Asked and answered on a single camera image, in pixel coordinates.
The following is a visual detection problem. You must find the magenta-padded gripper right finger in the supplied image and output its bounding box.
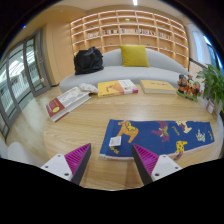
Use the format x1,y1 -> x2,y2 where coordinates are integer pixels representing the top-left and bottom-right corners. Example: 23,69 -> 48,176
131,143 -> 183,186

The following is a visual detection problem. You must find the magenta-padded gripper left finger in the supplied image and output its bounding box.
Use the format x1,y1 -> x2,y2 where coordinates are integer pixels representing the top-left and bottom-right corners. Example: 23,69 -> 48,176
40,143 -> 92,186

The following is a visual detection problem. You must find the blue animal-print towel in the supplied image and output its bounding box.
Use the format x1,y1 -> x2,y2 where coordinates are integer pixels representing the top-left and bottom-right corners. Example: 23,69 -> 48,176
99,119 -> 216,162

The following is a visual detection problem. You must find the white chair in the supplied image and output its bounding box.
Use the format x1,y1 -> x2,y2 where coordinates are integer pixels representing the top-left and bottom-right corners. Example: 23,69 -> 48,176
0,136 -> 44,168

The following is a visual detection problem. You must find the red and white book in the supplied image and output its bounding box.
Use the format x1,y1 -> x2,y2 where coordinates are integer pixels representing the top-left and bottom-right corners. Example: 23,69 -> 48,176
45,86 -> 92,123

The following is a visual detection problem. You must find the small white jar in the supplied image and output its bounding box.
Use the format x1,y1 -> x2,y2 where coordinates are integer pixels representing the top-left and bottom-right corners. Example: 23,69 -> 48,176
205,99 -> 216,115

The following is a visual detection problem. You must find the plain yellow book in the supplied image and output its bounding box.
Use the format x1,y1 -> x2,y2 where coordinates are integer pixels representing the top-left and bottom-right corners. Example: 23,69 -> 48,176
139,79 -> 177,95

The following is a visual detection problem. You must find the small patterned white pouch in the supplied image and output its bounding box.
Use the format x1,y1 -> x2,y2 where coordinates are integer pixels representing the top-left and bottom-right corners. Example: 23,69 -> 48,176
78,82 -> 100,95

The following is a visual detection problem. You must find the colourful three-figure figurine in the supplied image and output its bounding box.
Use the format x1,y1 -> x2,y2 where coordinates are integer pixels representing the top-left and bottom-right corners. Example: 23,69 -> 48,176
176,73 -> 203,103

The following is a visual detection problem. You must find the yellow and orange book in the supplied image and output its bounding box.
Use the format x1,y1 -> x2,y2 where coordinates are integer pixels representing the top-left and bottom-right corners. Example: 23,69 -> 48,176
97,78 -> 139,99

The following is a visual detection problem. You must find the grey-framed glass door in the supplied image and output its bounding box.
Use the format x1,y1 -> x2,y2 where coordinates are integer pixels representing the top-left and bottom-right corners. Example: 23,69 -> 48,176
0,28 -> 52,141

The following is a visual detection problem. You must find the green potted plant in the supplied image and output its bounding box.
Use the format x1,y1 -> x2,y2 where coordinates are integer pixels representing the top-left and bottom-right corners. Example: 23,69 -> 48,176
195,63 -> 224,114

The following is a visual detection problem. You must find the grey curved sofa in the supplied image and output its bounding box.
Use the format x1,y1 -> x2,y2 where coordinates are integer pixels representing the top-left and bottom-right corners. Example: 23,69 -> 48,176
59,48 -> 191,94

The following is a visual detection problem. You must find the black bag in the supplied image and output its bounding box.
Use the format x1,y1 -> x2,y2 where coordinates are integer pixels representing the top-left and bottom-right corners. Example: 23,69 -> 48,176
73,46 -> 105,76

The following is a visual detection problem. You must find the yellow cushion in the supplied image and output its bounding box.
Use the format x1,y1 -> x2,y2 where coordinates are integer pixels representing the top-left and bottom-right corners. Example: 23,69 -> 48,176
119,44 -> 151,68

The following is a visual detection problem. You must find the window with white curtain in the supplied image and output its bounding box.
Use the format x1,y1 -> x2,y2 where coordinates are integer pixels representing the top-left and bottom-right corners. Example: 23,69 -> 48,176
191,30 -> 223,69

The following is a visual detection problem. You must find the wooden wall shelf unit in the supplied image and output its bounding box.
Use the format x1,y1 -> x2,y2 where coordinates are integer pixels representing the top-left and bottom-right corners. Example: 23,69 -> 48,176
69,9 -> 190,70

